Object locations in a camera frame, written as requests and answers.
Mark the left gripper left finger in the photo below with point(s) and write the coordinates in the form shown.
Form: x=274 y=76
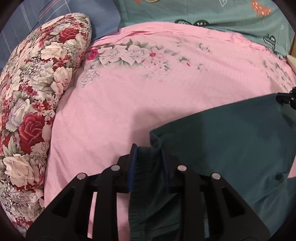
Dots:
x=67 y=216

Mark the pink floral bed sheet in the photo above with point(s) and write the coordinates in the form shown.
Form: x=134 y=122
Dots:
x=144 y=77

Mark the red floral rolled quilt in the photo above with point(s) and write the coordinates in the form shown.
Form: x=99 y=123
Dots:
x=38 y=72

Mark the white textured pillow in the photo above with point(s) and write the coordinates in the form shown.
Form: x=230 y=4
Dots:
x=292 y=62

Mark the dark teal pants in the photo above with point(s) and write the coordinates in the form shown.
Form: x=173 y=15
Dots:
x=250 y=143

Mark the teal heart-print sheet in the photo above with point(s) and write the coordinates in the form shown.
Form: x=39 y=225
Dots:
x=259 y=21

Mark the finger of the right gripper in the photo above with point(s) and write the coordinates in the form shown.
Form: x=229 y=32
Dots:
x=286 y=98

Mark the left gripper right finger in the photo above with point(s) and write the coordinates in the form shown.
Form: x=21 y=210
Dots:
x=210 y=208

